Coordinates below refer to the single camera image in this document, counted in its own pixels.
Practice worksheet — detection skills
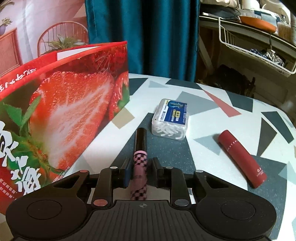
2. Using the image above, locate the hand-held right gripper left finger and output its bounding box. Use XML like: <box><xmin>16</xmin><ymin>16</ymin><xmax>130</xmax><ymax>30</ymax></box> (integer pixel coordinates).
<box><xmin>53</xmin><ymin>158</ymin><xmax>133</xmax><ymax>207</ymax></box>

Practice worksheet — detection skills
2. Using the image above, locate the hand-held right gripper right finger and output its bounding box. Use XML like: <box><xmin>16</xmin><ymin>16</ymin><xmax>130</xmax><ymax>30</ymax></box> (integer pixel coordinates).
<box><xmin>151</xmin><ymin>158</ymin><xmax>228</xmax><ymax>207</ymax></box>

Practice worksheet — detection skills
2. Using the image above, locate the pink checkered black mascara tube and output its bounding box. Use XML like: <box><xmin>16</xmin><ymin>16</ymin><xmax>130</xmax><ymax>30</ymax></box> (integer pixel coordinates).
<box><xmin>130</xmin><ymin>127</ymin><xmax>149</xmax><ymax>202</ymax></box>

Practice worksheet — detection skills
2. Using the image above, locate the red strawberry print cardboard box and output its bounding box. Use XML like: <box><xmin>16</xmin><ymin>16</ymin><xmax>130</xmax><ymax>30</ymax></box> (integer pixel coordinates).
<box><xmin>0</xmin><ymin>41</ymin><xmax>130</xmax><ymax>215</ymax></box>

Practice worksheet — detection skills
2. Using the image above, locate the clear floss pick box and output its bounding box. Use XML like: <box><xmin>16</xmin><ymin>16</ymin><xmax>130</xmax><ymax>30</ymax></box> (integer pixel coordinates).
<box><xmin>151</xmin><ymin>98</ymin><xmax>191</xmax><ymax>141</ymax></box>

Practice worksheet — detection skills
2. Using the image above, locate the geometric patterned tablecloth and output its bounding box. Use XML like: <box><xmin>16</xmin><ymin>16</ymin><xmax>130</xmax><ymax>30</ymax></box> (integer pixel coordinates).
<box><xmin>45</xmin><ymin>73</ymin><xmax>296</xmax><ymax>241</ymax></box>

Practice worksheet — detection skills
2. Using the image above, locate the red lipstick tube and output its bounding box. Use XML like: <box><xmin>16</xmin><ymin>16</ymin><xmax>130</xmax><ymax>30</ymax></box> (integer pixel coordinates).
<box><xmin>218</xmin><ymin>130</ymin><xmax>268</xmax><ymax>189</ymax></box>

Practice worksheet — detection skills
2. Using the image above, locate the dark bag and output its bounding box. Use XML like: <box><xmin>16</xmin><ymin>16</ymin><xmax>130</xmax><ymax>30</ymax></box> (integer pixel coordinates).
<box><xmin>196</xmin><ymin>64</ymin><xmax>256</xmax><ymax>98</ymax></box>

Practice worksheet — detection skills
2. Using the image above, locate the teal curtain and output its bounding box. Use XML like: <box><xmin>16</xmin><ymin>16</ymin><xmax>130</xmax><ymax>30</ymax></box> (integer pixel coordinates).
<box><xmin>84</xmin><ymin>0</ymin><xmax>201</xmax><ymax>83</ymax></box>

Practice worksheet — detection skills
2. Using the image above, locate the blue white patterned cloth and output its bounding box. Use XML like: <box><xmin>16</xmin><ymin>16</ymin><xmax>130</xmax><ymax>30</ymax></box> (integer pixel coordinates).
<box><xmin>249</xmin><ymin>47</ymin><xmax>285</xmax><ymax>68</ymax></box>

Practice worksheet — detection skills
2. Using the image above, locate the printed backdrop cloth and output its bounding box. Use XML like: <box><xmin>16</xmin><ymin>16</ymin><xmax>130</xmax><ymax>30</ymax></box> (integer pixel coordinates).
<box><xmin>0</xmin><ymin>0</ymin><xmax>90</xmax><ymax>77</ymax></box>

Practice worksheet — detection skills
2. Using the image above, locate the orange bowl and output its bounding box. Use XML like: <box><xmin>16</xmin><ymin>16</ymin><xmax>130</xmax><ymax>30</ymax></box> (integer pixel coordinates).
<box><xmin>239</xmin><ymin>15</ymin><xmax>277</xmax><ymax>33</ymax></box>

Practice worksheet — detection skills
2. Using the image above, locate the cotton swab container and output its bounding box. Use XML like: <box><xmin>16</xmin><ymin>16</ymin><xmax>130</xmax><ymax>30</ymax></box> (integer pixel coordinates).
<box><xmin>277</xmin><ymin>22</ymin><xmax>292</xmax><ymax>38</ymax></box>

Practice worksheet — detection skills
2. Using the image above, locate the white wire basket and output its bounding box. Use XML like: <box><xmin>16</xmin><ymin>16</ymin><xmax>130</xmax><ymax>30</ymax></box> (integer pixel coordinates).
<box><xmin>218</xmin><ymin>17</ymin><xmax>296</xmax><ymax>75</ymax></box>

